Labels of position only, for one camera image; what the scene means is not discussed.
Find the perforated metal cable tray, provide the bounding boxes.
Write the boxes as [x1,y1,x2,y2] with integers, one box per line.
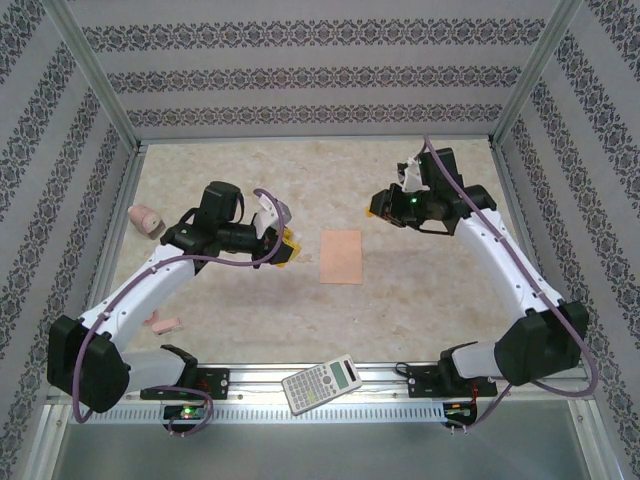
[67,403,446,424]

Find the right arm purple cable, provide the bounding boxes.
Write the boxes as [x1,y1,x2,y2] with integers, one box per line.
[422,132,600,436]

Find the aluminium lower frame bar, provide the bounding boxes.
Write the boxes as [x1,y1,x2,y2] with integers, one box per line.
[27,404,69,480]
[569,399,611,480]

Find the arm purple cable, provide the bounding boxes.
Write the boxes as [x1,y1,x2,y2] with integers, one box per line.
[72,188,286,437]
[422,132,600,436]

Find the grey metal panel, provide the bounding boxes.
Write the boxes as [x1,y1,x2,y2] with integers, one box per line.
[49,422,596,480]

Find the pink envelope with cream flap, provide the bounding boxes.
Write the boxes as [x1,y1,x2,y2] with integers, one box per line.
[318,229,364,286]

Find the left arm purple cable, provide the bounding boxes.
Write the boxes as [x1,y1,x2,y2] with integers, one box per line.
[72,188,286,437]

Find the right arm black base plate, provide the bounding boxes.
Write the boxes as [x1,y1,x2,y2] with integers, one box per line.
[407,363,499,400]

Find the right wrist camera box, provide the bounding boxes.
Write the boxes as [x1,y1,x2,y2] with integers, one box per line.
[396,158,425,193]

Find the grey scientific calculator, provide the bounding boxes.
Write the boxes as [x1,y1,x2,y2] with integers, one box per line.
[281,353,364,416]

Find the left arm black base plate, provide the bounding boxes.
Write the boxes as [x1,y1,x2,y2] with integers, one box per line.
[139,367,231,401]

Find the aluminium front rail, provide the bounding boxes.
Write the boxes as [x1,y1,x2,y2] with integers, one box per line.
[47,362,594,404]

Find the aluminium frame post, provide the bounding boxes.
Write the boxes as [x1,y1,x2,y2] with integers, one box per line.
[42,0,146,154]
[488,0,586,149]

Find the aluminium side rail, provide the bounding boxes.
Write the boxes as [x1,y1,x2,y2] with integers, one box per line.
[489,142,571,361]
[69,142,149,365]

